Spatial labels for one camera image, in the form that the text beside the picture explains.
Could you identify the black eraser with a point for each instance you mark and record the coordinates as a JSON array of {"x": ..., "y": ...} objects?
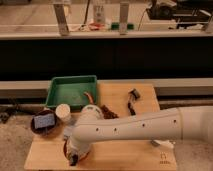
[{"x": 73, "y": 160}]

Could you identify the blue sponge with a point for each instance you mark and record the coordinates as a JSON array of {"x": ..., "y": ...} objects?
[{"x": 43, "y": 121}]

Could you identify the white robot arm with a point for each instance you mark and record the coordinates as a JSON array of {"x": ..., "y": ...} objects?
[{"x": 168, "y": 124}]

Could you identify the grey cloth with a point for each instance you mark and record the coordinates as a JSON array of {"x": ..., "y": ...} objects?
[{"x": 67, "y": 131}]

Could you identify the wooden board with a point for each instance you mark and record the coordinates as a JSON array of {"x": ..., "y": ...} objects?
[{"x": 46, "y": 153}]

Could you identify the white paper cup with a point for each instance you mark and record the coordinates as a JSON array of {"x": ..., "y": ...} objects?
[{"x": 63, "y": 112}]

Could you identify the dark brown bowl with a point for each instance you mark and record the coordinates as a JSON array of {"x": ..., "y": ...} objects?
[{"x": 46, "y": 130}]

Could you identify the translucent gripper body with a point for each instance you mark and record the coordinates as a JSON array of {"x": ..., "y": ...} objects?
[{"x": 74, "y": 152}]

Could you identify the black dish brush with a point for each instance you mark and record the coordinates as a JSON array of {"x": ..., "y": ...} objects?
[{"x": 134, "y": 95}]

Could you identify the red bowl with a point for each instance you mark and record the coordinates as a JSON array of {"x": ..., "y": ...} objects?
[{"x": 65, "y": 149}]

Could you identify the orange sausage toy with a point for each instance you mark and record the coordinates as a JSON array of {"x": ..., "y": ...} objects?
[{"x": 89, "y": 96}]

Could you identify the green plastic tray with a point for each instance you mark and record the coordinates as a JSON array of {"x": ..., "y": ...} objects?
[{"x": 71, "y": 90}]

